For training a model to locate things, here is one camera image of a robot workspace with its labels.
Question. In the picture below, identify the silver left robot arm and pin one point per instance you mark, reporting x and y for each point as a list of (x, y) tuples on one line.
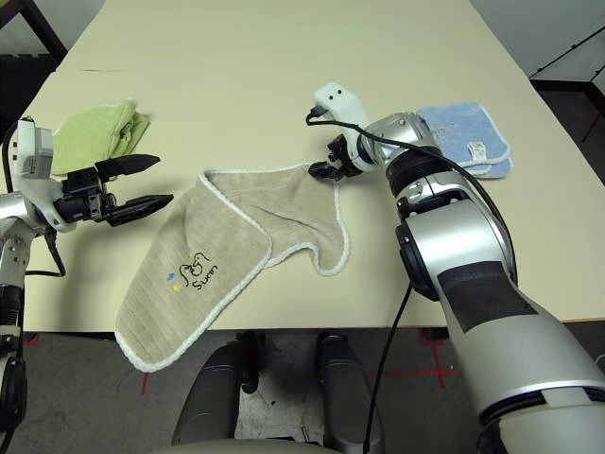
[(12, 255)]

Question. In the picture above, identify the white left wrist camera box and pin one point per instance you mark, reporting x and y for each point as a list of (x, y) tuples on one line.
[(33, 151)]

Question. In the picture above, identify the grey robot right leg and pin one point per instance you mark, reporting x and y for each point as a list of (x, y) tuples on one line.
[(345, 392)]

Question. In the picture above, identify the beige towel white trim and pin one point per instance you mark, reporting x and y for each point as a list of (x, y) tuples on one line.
[(283, 208)]

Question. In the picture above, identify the blue folded towel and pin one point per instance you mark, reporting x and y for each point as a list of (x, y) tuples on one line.
[(458, 123)]

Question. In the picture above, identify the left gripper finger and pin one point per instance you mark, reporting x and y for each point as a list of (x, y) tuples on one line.
[(125, 165), (137, 208)]

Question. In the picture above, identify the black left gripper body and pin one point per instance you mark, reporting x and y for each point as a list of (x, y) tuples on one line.
[(82, 203)]

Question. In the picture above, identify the black metal frame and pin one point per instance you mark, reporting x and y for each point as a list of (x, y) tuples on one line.
[(49, 28)]

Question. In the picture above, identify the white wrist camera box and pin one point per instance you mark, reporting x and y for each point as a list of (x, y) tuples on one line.
[(338, 97), (33, 151)]

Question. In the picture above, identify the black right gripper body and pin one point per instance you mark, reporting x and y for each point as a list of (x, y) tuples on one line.
[(344, 158)]

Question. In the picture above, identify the black foam floor mat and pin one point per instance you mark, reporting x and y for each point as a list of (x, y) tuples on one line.
[(19, 90)]

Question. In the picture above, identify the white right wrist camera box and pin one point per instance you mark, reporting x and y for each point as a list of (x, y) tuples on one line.
[(338, 97)]

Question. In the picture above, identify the green folded towel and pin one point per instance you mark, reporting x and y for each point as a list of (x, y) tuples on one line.
[(90, 132)]

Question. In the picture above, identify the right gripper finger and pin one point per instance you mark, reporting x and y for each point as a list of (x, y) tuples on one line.
[(322, 167), (330, 176)]

